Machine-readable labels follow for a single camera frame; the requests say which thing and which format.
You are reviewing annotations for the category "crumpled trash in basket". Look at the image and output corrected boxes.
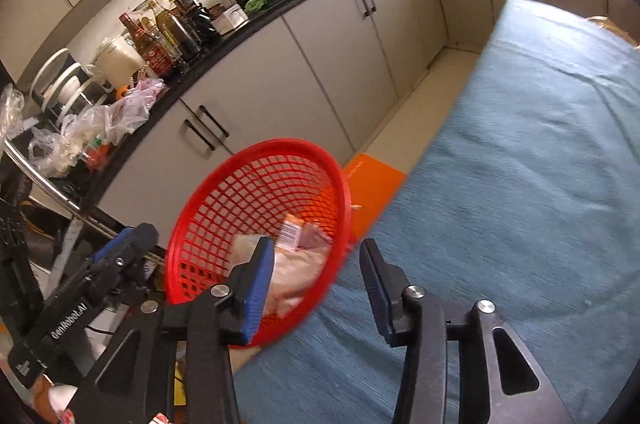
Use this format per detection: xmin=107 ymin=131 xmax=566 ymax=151
xmin=228 ymin=212 xmax=335 ymax=320

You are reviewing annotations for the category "pink white plastic bag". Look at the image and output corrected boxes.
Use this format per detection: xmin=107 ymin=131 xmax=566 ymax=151
xmin=73 ymin=78 xmax=167 ymax=147

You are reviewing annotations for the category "red plastic mesh basket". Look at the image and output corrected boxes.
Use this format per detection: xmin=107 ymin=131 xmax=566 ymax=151
xmin=164 ymin=138 xmax=356 ymax=348

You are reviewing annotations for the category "blue table cloth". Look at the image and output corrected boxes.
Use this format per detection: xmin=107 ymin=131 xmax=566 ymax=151
xmin=370 ymin=0 xmax=639 ymax=423

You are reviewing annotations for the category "white electric kettle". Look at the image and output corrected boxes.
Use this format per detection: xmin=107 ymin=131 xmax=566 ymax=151
xmin=86 ymin=35 xmax=145 ymax=90

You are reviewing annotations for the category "orange plastic stool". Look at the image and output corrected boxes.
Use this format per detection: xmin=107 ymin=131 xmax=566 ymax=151
xmin=344 ymin=153 xmax=407 ymax=243

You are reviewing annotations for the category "dark sauce bottle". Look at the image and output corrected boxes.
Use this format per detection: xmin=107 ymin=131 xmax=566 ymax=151
xmin=174 ymin=0 xmax=220 ymax=49

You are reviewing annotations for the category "white small container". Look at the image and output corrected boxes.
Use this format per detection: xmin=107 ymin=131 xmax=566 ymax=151
xmin=213 ymin=4 xmax=248 ymax=35

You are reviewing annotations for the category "yellow plastic bag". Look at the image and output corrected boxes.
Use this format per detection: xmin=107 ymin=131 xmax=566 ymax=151
xmin=587 ymin=16 xmax=639 ymax=50

